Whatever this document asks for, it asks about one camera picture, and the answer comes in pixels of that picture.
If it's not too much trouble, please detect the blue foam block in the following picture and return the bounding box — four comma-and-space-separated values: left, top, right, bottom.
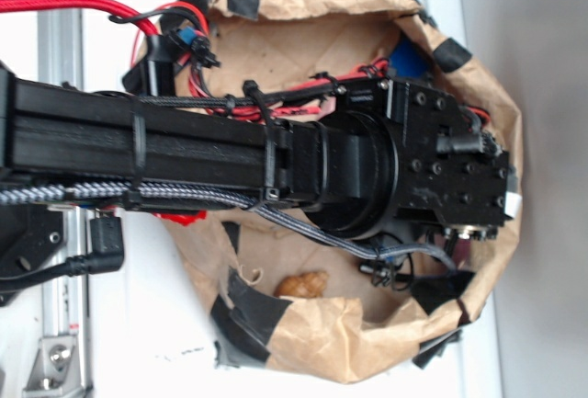
389, 39, 430, 78

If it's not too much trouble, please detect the red braided cable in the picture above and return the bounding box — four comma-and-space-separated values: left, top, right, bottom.
0, 0, 162, 40

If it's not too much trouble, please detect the aluminium extrusion rail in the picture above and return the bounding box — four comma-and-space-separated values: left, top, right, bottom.
38, 8, 94, 397

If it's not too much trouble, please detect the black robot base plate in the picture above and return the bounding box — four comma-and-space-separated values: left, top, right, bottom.
1, 205, 64, 279

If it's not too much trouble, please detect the brown paper bag bin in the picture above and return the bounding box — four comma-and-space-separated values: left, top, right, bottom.
164, 0, 524, 383

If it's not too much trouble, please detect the black angled plug cable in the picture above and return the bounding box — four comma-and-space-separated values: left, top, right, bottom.
0, 213, 126, 282

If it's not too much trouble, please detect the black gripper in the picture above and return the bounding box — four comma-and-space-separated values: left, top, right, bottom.
304, 79, 509, 240

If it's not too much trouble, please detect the metal corner bracket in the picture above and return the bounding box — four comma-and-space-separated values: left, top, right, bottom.
22, 335, 85, 398

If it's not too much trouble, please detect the grey braided cable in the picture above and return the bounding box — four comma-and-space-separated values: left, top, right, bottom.
0, 182, 458, 273

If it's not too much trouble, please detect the tan ridged shell toy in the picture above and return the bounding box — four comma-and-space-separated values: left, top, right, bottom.
274, 271, 330, 299

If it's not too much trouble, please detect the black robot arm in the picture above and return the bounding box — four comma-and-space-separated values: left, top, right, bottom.
1, 70, 511, 239

